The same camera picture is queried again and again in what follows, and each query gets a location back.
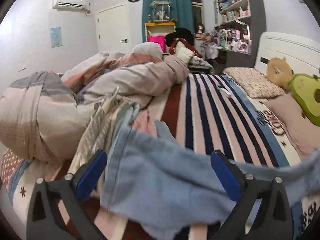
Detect light blue denim pants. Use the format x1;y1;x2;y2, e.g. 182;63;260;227
99;126;320;240

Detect pink ribbed pillow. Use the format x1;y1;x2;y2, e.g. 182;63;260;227
264;94;319;159

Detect pink striped crumpled garment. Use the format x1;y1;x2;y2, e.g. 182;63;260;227
68;86;157;174

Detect crumpled pink grey duvet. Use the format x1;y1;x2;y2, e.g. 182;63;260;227
1;42;189;164

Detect striped pink navy blanket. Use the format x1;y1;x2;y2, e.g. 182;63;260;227
1;74;319;239

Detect green avocado plush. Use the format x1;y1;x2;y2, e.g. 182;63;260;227
290;74;320;126

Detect floral pillow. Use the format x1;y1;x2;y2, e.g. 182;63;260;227
223;67;285;99

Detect small white box on bed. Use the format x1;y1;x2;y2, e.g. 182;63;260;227
217;86;232;98

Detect grey crumpled garment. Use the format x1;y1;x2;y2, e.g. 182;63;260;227
154;120;178;145

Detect tan animal plush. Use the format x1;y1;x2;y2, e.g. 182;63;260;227
266;57;294;90

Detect white bed headboard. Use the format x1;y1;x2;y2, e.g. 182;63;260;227
254;32;320;76

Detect clothes pile on chair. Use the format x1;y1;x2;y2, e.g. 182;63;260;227
165;28;215;75

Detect dark grey bookshelf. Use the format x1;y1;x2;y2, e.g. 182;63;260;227
215;0;266;67

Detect mannequin head with wig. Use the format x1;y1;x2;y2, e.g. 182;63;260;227
195;23;205;40

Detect white door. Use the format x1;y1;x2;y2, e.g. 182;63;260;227
97;4;130;53

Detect pink shopping bag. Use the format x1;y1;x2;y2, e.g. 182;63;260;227
147;35;166;53

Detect white air conditioner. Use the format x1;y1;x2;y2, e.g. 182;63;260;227
52;0;91;15

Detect yellow shelf unit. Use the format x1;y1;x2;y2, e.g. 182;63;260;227
144;21;176;41

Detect glass display case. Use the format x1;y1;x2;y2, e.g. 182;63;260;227
150;1;171;22

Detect teal curtain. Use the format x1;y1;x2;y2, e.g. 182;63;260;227
141;0;195;43

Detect small blue wall poster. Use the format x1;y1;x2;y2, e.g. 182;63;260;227
50;27;63;48

